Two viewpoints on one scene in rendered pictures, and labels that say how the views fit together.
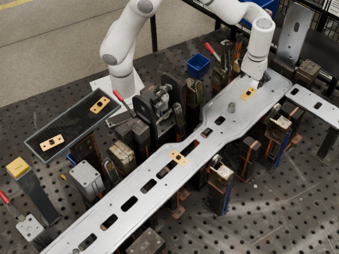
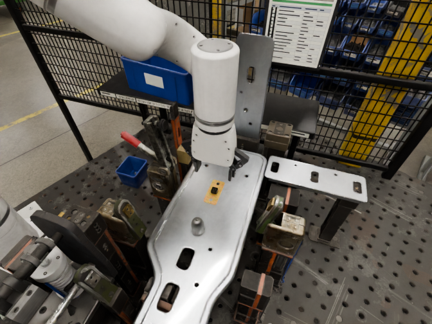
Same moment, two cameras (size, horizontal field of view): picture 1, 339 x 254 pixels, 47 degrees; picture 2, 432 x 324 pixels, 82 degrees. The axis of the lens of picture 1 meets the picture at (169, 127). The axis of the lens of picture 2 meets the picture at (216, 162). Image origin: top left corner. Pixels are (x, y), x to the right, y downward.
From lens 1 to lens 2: 1.12 m
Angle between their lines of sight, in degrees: 19
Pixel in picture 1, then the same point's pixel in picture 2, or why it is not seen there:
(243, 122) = (227, 245)
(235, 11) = (141, 15)
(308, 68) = (279, 130)
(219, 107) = (176, 232)
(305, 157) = (308, 246)
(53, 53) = not seen: outside the picture
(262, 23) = (210, 45)
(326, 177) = (346, 265)
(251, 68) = (212, 149)
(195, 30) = not seen: hidden behind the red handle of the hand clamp
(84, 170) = not seen: outside the picture
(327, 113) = (332, 183)
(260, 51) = (223, 109)
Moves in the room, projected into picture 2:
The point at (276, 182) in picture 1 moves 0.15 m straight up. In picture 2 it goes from (294, 304) to (306, 288)
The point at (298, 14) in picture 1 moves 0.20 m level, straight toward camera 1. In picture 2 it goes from (250, 52) to (264, 90)
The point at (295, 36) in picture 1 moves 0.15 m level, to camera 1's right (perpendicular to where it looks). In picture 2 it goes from (251, 90) to (291, 80)
